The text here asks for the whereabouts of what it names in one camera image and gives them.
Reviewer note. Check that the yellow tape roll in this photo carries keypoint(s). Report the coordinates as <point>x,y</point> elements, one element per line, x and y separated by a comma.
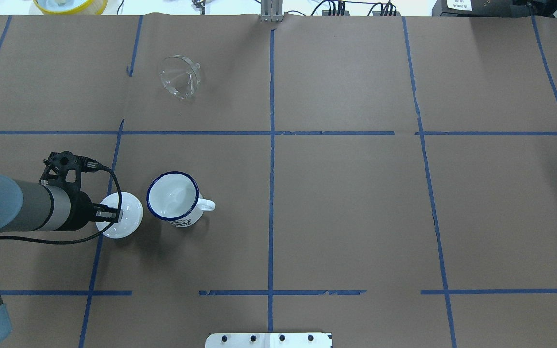
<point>71,7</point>

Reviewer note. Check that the aluminium frame post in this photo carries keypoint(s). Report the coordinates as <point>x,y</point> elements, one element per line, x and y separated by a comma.
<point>271,10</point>

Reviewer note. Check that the white mug lid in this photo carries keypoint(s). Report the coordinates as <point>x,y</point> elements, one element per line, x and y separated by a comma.
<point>131,215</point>

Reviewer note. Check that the white enamel mug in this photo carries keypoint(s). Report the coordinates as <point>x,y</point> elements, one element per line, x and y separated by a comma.
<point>174,197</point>

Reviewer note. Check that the black computer box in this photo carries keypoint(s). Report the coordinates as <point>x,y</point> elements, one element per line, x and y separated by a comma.
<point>481,8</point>

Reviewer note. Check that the white camera stand base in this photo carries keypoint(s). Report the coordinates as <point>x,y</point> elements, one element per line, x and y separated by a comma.
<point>270,340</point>

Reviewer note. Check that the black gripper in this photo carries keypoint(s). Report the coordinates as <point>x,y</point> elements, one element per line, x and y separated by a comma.
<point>81,210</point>

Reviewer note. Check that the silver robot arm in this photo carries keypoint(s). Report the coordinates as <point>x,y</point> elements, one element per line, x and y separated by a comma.
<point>52,204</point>

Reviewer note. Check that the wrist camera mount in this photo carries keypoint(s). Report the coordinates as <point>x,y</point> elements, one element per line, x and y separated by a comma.
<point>64,169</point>

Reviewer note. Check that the clear glass funnel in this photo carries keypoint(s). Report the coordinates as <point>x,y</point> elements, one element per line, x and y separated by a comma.
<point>180,76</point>

